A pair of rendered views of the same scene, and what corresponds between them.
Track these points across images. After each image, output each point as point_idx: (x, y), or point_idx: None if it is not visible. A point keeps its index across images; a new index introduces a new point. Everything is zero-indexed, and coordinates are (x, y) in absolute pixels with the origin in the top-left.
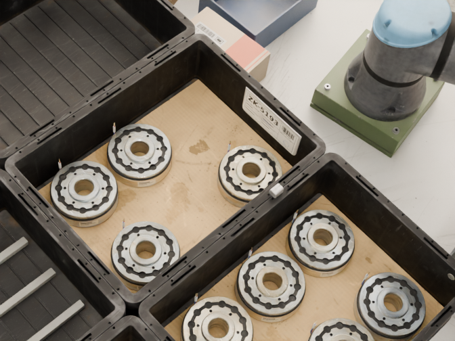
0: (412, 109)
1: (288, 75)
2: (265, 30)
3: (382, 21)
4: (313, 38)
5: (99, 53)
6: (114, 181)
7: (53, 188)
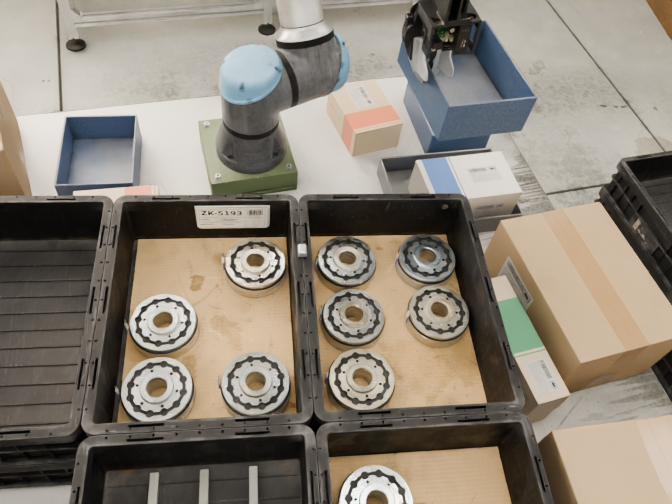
0: (285, 144)
1: (176, 194)
2: (134, 174)
3: (236, 88)
4: (164, 158)
5: (37, 287)
6: (173, 360)
7: (133, 412)
